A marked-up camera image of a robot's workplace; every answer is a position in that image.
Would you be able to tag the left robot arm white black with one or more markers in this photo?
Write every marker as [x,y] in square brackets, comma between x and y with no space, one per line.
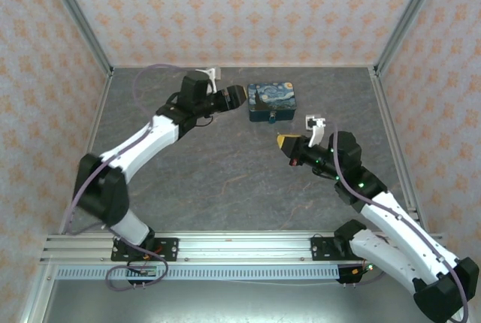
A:
[150,139]

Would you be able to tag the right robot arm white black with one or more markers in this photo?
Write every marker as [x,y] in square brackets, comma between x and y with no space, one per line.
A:
[391,221]

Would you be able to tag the small blue padlock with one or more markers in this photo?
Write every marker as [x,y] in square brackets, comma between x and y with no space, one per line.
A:
[271,119]

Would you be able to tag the starry night tin box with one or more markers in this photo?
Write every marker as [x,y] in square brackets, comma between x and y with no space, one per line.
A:
[272,97]

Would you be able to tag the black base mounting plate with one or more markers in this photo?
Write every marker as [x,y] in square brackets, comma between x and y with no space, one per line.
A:
[167,249]
[323,248]

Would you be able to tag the aluminium floor rail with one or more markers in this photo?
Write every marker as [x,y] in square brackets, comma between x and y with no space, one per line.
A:
[394,142]
[92,142]

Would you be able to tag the wide aluminium mounting rail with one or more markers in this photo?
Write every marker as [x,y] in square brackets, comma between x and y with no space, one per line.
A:
[244,248]

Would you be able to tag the aluminium frame post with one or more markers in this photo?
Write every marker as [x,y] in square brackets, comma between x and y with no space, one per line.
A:
[409,15]
[77,19]

